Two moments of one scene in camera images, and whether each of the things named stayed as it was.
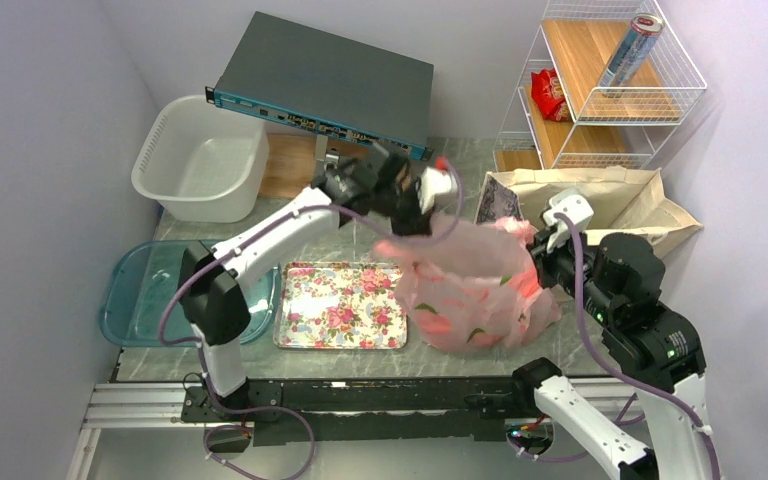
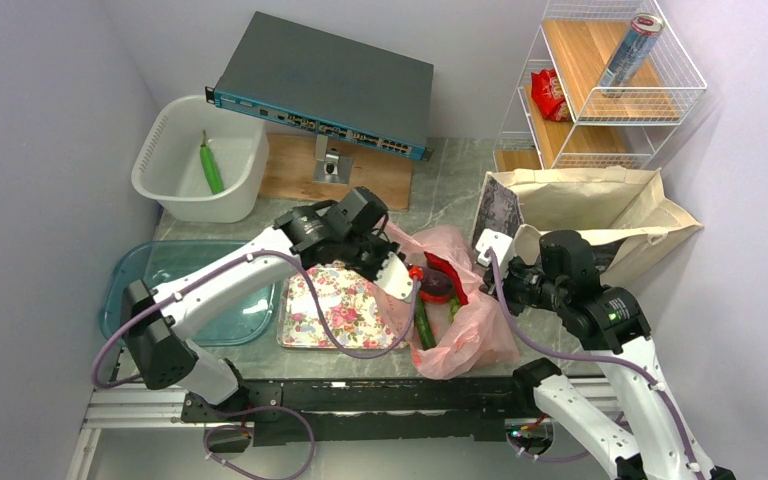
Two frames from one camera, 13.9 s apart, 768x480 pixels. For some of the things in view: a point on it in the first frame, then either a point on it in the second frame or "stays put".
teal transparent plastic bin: x=137 y=277 stays put
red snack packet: x=549 y=95 stays put
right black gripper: x=537 y=245 → x=512 y=304
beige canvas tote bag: x=619 y=199 stays put
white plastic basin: x=202 y=163 stays put
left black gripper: x=418 y=224 → x=385 y=247
